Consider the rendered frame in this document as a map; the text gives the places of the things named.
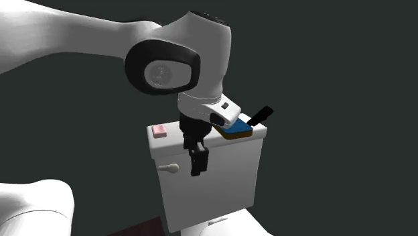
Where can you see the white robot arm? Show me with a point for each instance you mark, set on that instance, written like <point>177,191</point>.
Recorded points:
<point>81,36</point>

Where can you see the blue book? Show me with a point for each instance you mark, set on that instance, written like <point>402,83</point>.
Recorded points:
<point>239,128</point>

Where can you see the white toilet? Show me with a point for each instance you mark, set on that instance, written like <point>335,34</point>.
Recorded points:
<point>212,189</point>

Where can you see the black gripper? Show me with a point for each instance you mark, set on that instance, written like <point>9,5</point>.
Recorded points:
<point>194,128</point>

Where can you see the dark red robot stand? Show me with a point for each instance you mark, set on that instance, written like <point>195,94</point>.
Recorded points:
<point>143,228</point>

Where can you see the pink soap bar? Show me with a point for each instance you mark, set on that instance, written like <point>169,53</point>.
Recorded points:
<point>159,131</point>

